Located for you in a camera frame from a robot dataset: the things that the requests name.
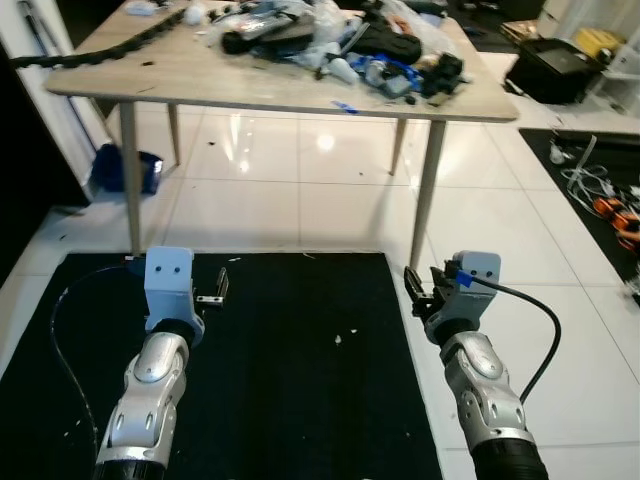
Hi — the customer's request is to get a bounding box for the blue rubbish bin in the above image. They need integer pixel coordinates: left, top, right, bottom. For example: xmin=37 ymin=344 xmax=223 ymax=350
xmin=89 ymin=142 xmax=165 ymax=197

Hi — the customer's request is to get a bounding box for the large black floor mat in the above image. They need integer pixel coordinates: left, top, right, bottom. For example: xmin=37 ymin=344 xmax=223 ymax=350
xmin=0 ymin=252 xmax=447 ymax=480

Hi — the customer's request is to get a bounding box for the small black floor mat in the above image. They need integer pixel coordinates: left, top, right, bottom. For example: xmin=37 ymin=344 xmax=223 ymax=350
xmin=519 ymin=127 xmax=640 ymax=293

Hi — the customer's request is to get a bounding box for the orange black tool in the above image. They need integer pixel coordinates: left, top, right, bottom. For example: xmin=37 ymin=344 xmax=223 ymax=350
xmin=591 ymin=194 xmax=640 ymax=253

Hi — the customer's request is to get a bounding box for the black motor part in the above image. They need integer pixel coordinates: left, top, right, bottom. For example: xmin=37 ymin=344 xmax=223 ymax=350
xmin=419 ymin=54 xmax=467 ymax=98

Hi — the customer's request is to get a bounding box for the light wooden table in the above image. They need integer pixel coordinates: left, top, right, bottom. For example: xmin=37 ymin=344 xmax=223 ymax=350
xmin=45 ymin=0 xmax=521 ymax=273

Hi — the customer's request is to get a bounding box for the blue plastic part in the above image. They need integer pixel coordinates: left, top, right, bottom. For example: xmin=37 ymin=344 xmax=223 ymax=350
xmin=364 ymin=54 xmax=422 ymax=97

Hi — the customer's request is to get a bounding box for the small white bottle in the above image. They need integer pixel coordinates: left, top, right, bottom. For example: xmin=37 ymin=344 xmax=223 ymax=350
xmin=324 ymin=57 xmax=357 ymax=84

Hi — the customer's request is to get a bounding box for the black equipment case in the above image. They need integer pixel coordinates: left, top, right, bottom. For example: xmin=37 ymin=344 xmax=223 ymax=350
xmin=507 ymin=39 xmax=612 ymax=107

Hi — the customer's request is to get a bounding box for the black pouch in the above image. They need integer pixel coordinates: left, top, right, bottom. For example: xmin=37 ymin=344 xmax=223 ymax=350
xmin=349 ymin=19 xmax=422 ymax=62

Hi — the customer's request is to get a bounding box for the flat black bag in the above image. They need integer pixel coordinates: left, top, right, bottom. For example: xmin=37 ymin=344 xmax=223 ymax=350
xmin=221 ymin=9 xmax=322 ymax=57

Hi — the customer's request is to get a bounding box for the clear plastic bag heap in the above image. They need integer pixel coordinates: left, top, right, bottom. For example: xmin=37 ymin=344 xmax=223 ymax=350
xmin=205 ymin=0 xmax=463 ymax=73

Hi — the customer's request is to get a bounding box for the white door panel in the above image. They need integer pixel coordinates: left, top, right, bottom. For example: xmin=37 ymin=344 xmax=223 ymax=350
xmin=0 ymin=0 xmax=103 ymax=193

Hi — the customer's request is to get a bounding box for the yellow box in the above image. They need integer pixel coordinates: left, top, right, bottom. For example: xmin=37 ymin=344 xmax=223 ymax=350
xmin=574 ymin=27 xmax=627 ymax=62

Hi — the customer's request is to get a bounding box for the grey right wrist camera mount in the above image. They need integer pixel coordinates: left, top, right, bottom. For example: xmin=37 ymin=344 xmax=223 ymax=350
xmin=444 ymin=251 xmax=502 ymax=323

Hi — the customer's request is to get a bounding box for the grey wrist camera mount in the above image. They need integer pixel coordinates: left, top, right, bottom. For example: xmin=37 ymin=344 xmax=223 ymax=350
xmin=444 ymin=251 xmax=502 ymax=323
xmin=144 ymin=246 xmax=207 ymax=337

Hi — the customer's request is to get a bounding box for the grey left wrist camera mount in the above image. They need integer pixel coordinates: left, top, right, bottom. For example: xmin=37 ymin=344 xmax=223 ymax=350
xmin=144 ymin=246 xmax=207 ymax=337

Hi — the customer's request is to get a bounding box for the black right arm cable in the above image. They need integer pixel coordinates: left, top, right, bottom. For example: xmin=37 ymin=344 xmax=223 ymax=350
xmin=468 ymin=277 xmax=563 ymax=404

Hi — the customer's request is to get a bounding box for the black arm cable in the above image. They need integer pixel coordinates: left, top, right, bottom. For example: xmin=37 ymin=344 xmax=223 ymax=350
xmin=49 ymin=260 xmax=148 ymax=443
xmin=468 ymin=277 xmax=563 ymax=404

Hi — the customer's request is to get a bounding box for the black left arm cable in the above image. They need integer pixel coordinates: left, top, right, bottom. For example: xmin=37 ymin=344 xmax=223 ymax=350
xmin=49 ymin=260 xmax=148 ymax=443

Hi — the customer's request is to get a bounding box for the white cable bundle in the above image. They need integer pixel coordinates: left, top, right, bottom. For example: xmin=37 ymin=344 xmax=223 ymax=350
xmin=558 ymin=134 xmax=627 ymax=203

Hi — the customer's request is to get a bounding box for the black cable drag chain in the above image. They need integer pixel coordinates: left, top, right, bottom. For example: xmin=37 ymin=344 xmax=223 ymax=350
xmin=9 ymin=7 xmax=192 ymax=70

